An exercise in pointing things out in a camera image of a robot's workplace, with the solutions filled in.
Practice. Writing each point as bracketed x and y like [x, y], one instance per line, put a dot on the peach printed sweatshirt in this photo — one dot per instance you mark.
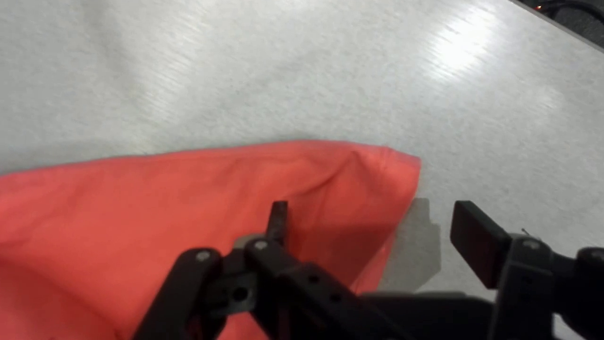
[156, 219]

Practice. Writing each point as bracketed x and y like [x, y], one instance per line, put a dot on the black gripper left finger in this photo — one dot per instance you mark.
[275, 289]

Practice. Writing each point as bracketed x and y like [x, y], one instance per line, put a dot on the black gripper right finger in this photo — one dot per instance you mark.
[534, 284]

